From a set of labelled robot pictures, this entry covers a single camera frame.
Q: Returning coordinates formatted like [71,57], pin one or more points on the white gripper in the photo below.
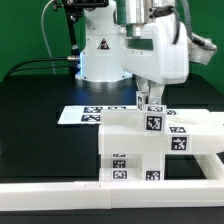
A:
[153,56]

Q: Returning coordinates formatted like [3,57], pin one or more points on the flat white chair back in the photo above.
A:
[83,114]

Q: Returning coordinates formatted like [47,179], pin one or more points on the white chair nut cube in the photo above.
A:
[141,99]

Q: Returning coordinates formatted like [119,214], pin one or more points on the white obstacle fence wall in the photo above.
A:
[119,194]

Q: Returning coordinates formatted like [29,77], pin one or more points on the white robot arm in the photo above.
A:
[100,59]

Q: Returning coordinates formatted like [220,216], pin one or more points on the black camera stand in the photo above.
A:
[74,10]

